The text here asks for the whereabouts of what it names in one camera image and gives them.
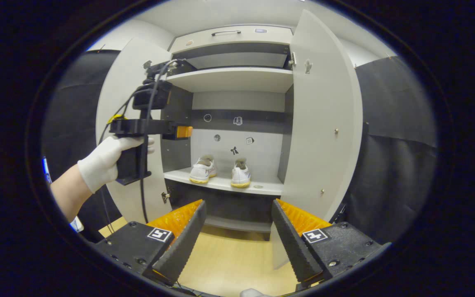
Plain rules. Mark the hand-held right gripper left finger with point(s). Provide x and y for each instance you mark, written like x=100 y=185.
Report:
x=186 y=247

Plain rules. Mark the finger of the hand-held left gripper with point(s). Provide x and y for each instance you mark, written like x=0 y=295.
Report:
x=184 y=132

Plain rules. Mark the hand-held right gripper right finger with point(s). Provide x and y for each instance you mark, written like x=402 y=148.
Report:
x=293 y=247

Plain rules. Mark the grey cabinet door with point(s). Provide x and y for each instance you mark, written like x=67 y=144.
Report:
x=324 y=123
x=126 y=74

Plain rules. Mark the white shoe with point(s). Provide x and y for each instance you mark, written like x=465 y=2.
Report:
x=241 y=175
x=202 y=171

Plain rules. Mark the black backdrop cloth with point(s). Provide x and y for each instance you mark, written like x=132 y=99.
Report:
x=394 y=185

